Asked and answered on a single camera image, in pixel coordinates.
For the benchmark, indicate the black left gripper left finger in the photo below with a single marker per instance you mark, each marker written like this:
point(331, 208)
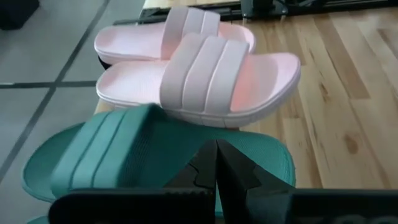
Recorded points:
point(202, 174)

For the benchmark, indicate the black aluminium rig frame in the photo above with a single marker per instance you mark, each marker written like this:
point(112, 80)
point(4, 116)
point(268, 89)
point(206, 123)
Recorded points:
point(342, 7)

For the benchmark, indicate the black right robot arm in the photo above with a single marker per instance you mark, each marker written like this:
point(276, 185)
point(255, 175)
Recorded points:
point(264, 6)

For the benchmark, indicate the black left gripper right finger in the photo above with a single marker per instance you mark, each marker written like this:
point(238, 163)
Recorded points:
point(236, 180)

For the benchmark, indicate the black box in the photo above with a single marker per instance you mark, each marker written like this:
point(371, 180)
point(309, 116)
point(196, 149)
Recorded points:
point(15, 12)

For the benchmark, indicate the pale pink rubber slide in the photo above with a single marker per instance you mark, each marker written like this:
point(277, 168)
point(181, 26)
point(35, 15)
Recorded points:
point(199, 77)
point(133, 40)

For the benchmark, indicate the teal green rubber slide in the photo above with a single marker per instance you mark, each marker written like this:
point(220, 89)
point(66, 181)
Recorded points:
point(118, 149)

